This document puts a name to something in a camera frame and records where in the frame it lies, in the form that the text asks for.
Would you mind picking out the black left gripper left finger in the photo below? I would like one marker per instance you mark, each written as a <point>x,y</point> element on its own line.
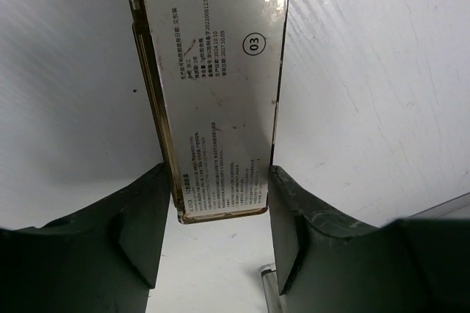
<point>102,258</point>

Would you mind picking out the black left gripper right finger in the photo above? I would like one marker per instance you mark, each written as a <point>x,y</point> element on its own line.
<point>367,261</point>

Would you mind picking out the beige clear makeup compact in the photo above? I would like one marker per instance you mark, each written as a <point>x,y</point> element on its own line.
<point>212,70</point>

